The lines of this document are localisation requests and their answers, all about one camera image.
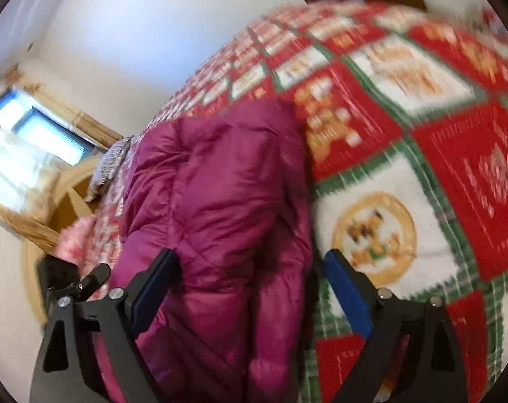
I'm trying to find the person's left forearm pink sleeve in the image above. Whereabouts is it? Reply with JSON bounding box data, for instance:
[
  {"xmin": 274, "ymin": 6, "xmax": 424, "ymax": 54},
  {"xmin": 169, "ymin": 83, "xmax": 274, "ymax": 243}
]
[{"xmin": 53, "ymin": 215, "xmax": 97, "ymax": 266}]

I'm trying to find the white sheer curtain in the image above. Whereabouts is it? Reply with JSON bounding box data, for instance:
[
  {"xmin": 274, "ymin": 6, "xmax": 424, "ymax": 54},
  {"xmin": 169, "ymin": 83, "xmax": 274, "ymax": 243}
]
[{"xmin": 0, "ymin": 130, "xmax": 61, "ymax": 215}]

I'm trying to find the beige curtain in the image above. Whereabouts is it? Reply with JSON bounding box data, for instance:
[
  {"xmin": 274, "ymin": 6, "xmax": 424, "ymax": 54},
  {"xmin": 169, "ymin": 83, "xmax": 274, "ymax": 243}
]
[{"xmin": 4, "ymin": 65, "xmax": 124, "ymax": 149}]

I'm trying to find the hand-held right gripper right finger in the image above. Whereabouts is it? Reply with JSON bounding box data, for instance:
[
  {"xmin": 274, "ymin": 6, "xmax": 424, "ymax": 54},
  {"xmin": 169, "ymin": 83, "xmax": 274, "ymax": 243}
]
[{"xmin": 321, "ymin": 249, "xmax": 469, "ymax": 403}]

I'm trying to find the striped grey pillow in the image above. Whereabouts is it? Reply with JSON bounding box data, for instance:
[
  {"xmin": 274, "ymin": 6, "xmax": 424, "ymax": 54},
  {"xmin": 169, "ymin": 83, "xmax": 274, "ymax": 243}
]
[{"xmin": 85, "ymin": 136, "xmax": 135, "ymax": 202}]

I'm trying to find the window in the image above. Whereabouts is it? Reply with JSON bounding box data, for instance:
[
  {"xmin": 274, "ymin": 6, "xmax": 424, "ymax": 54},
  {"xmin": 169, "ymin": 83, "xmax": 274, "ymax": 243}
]
[{"xmin": 0, "ymin": 88, "xmax": 95, "ymax": 164}]

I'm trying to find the magenta down jacket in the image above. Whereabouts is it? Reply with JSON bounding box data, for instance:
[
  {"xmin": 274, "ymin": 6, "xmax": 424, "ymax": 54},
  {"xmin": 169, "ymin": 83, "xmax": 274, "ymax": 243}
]
[{"xmin": 96, "ymin": 98, "xmax": 315, "ymax": 403}]

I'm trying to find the red checkered printed blanket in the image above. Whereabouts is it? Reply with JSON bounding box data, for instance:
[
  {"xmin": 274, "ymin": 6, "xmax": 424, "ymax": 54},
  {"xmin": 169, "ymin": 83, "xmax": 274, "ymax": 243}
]
[{"xmin": 80, "ymin": 0, "xmax": 508, "ymax": 403}]

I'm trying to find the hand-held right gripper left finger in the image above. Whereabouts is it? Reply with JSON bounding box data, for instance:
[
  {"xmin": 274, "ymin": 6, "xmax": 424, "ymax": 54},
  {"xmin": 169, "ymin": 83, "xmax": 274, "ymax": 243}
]
[{"xmin": 29, "ymin": 249, "xmax": 179, "ymax": 403}]

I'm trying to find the wooden bed headboard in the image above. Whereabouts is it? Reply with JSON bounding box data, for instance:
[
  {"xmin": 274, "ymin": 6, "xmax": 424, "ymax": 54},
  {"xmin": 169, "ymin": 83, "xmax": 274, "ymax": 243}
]
[{"xmin": 21, "ymin": 155, "xmax": 107, "ymax": 328}]

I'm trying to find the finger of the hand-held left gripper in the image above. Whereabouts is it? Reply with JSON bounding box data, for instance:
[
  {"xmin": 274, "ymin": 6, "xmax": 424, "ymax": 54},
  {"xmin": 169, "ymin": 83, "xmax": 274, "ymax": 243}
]
[{"xmin": 71, "ymin": 264, "xmax": 112, "ymax": 301}]

